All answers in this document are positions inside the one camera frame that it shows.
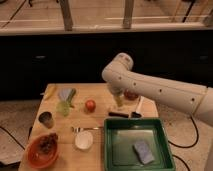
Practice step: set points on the blue sponge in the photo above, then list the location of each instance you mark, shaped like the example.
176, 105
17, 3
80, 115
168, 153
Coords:
143, 151

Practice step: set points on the metal cup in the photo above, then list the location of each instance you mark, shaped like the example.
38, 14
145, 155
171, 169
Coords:
46, 119

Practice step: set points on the orange bowl with food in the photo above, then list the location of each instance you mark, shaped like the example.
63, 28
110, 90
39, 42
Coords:
42, 152

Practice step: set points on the green plastic tray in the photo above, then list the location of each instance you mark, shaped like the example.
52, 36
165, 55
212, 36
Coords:
121, 134

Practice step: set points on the metal fork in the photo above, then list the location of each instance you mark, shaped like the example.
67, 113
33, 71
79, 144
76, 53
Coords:
80, 129

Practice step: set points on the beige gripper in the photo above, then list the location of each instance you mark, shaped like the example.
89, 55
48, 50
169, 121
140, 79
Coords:
117, 96

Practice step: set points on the green plastic cup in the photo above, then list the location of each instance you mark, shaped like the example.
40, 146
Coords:
63, 108

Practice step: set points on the red apple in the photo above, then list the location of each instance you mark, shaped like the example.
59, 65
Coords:
90, 105

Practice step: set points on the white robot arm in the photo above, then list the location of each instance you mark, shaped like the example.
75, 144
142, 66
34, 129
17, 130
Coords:
193, 99

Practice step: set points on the tan block with black base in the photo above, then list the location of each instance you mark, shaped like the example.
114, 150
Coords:
117, 111

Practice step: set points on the white paper cup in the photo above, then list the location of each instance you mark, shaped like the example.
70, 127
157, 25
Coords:
84, 140

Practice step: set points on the blue and green cloth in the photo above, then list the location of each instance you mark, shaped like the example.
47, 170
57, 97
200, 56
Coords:
67, 94

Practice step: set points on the dark red bowl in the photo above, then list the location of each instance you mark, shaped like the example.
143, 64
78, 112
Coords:
129, 95

